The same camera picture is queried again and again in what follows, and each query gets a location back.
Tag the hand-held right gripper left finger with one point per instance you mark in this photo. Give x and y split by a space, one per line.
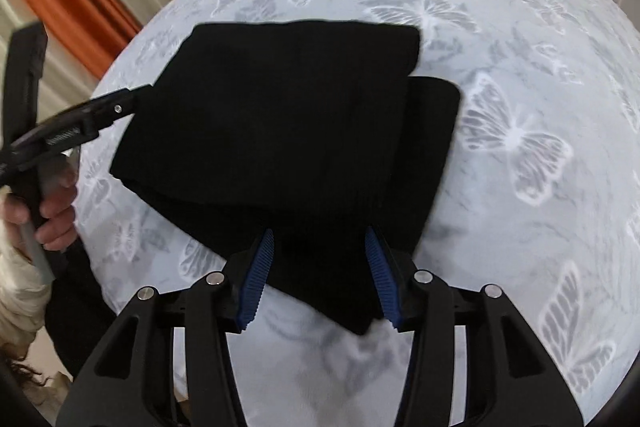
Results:
255 277

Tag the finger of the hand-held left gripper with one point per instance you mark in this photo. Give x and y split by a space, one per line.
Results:
105 109

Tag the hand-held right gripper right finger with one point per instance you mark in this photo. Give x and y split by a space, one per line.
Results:
385 277

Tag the black pants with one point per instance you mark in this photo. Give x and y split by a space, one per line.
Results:
275 132

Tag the person's left hand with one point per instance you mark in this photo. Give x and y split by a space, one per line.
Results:
60 212

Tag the bed with butterfly sheet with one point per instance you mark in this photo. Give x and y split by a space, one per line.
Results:
500 207

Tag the person's dark clothing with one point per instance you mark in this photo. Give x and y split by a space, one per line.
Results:
80 317

